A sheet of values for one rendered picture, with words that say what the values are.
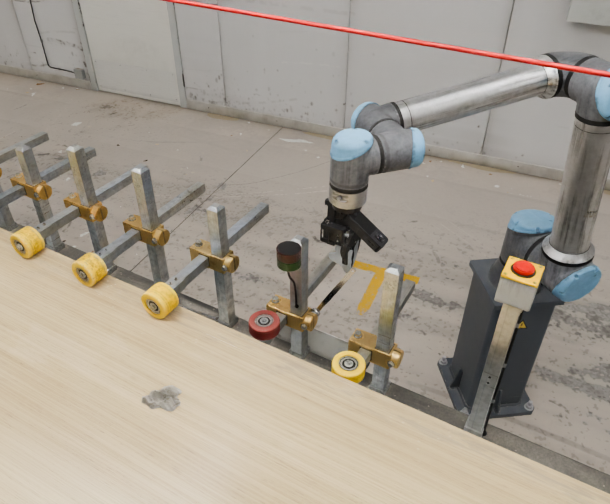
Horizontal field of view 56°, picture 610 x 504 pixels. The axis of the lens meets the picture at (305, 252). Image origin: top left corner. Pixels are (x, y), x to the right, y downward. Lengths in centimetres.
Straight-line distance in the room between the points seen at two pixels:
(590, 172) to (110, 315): 132
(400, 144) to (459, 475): 70
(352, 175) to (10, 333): 93
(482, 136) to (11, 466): 344
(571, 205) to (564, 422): 110
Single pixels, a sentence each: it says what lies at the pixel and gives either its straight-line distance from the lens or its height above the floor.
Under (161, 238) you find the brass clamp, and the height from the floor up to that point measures 95.
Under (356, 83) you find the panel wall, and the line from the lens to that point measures 415.
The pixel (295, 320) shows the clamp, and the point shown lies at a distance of 153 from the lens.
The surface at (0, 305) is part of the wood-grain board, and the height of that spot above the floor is 90.
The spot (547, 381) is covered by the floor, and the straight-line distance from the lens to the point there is 271.
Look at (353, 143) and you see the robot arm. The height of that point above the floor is 137.
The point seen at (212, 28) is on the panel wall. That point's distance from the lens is 454.
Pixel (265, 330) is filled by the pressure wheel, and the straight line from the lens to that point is 144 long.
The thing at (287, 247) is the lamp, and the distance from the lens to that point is 135.
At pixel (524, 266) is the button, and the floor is 123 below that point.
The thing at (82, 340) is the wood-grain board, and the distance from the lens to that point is 152.
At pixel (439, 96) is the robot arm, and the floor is 138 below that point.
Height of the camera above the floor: 193
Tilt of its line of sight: 38 degrees down
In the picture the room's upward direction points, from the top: straight up
